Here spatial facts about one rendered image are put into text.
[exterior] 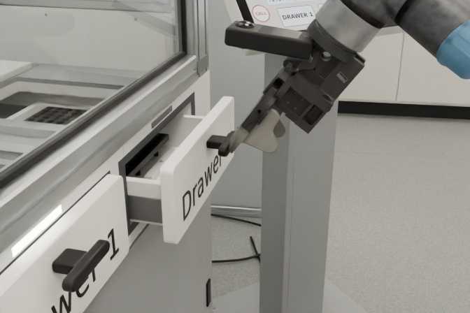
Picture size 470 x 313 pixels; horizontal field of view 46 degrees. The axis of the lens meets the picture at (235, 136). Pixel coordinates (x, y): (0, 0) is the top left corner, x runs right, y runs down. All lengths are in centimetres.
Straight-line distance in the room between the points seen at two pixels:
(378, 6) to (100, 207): 39
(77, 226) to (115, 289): 18
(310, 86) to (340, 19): 9
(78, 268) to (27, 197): 8
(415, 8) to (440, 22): 3
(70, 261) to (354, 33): 41
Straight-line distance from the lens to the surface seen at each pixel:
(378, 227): 237
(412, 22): 66
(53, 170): 56
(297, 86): 70
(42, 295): 56
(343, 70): 71
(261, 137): 74
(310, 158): 146
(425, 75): 350
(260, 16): 117
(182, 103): 89
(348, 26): 68
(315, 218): 157
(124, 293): 78
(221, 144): 78
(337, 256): 216
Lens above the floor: 122
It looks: 23 degrees down
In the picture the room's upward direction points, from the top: straight up
